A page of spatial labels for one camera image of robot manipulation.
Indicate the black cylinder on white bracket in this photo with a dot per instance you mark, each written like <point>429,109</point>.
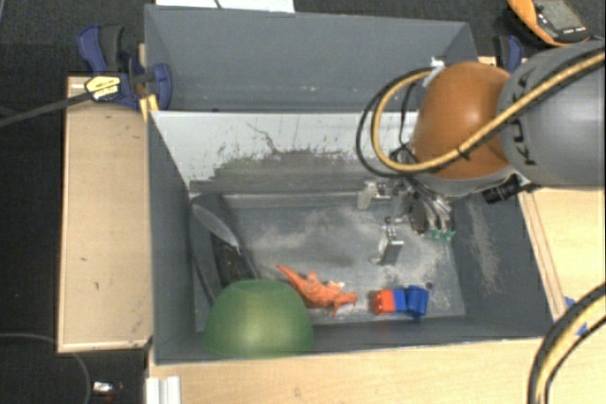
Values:
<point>501,193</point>

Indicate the orange toy dinosaur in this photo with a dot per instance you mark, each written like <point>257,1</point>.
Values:
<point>318,291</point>

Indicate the green bowl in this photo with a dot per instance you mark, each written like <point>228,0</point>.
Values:
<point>258,321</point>

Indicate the grey metal bin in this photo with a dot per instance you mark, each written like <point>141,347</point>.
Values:
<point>303,61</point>

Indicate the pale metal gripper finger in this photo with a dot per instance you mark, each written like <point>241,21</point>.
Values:
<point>365,196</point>
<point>391,250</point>

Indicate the pale wood board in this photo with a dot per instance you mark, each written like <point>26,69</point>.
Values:
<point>106,222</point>

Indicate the red and blue toy block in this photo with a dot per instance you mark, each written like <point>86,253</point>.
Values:
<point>397,300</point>

